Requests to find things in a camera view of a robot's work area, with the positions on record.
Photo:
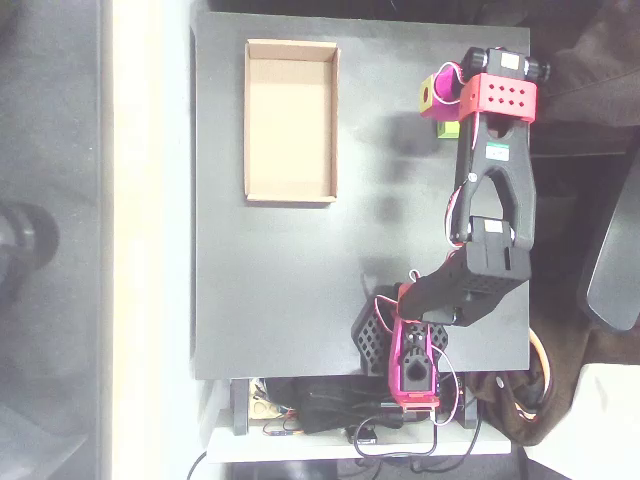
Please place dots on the green cube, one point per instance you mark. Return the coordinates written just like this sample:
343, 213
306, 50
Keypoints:
448, 130

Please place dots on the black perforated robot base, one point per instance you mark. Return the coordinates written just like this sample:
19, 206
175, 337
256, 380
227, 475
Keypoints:
370, 340

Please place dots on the cardboard box tray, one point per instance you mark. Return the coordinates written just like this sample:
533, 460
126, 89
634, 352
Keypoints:
290, 125

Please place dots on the dark office chair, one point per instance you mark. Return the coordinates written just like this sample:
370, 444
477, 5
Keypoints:
617, 250

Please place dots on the black work board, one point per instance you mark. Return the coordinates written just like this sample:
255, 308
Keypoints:
280, 280

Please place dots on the black power adapter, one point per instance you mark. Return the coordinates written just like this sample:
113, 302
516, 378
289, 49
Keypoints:
335, 405

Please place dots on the small black connector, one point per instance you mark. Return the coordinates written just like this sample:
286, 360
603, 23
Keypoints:
367, 436

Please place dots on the white cloth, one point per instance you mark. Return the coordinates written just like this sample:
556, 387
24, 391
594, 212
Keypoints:
605, 420

